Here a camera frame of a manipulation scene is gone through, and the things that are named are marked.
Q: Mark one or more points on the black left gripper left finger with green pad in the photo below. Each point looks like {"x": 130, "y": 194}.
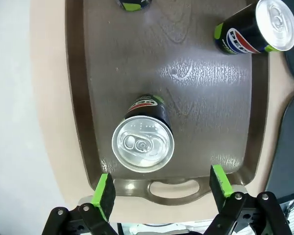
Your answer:
{"x": 105, "y": 195}

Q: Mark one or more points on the black Pepsi can green rim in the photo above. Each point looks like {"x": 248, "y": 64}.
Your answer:
{"x": 134, "y": 5}
{"x": 240, "y": 29}
{"x": 142, "y": 144}

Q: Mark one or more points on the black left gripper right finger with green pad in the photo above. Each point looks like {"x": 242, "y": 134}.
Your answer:
{"x": 220, "y": 186}

